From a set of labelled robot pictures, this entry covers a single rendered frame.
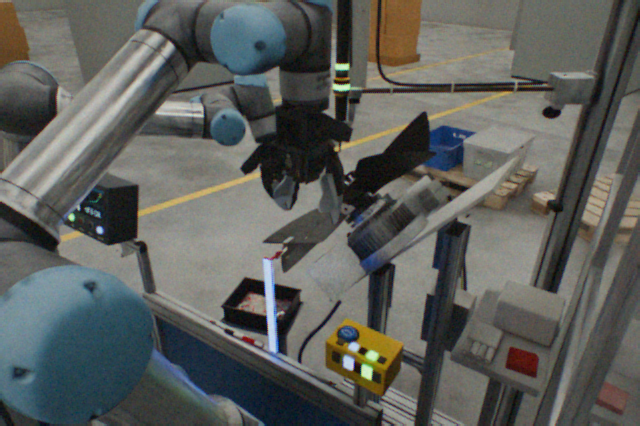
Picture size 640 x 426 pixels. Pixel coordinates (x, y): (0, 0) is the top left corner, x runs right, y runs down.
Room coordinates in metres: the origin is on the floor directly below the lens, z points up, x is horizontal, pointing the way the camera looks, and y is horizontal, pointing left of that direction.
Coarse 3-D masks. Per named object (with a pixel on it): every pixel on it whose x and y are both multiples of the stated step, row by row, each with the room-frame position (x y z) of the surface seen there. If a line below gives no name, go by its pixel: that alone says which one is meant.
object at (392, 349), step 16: (336, 336) 0.82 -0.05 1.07; (368, 336) 0.82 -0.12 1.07; (384, 336) 0.82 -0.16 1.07; (352, 352) 0.77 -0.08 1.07; (368, 352) 0.77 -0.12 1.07; (384, 352) 0.77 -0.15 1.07; (400, 352) 0.78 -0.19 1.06; (336, 368) 0.78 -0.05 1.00; (384, 368) 0.72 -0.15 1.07; (400, 368) 0.79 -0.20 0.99; (368, 384) 0.73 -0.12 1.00; (384, 384) 0.72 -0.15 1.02
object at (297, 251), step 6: (288, 246) 1.38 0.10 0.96; (294, 246) 1.35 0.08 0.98; (300, 246) 1.33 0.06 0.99; (306, 246) 1.31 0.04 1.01; (312, 246) 1.30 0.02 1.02; (288, 252) 1.35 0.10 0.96; (294, 252) 1.32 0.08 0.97; (300, 252) 1.31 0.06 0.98; (306, 252) 1.29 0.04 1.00; (282, 258) 1.34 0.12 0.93; (294, 258) 1.30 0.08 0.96; (300, 258) 1.28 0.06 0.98; (282, 264) 1.31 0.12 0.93; (288, 264) 1.29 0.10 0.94; (294, 264) 1.28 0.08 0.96; (282, 270) 1.29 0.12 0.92; (288, 270) 1.27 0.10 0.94
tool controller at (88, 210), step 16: (112, 176) 1.38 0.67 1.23; (96, 192) 1.27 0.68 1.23; (112, 192) 1.26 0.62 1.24; (128, 192) 1.30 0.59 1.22; (96, 208) 1.26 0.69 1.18; (112, 208) 1.25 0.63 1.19; (128, 208) 1.29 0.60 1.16; (64, 224) 1.34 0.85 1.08; (80, 224) 1.30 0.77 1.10; (96, 224) 1.25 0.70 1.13; (112, 224) 1.24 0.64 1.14; (128, 224) 1.28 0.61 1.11; (96, 240) 1.24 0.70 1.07; (112, 240) 1.22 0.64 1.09; (128, 240) 1.27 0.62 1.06
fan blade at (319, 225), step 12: (300, 216) 1.22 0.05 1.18; (312, 216) 1.20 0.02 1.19; (324, 216) 1.19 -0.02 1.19; (288, 228) 1.15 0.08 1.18; (300, 228) 1.13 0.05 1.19; (312, 228) 1.12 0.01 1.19; (324, 228) 1.11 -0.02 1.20; (336, 228) 1.11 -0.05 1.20; (264, 240) 1.13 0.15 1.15; (276, 240) 1.09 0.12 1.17; (300, 240) 1.04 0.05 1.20; (312, 240) 1.03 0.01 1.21; (324, 240) 1.02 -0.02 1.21
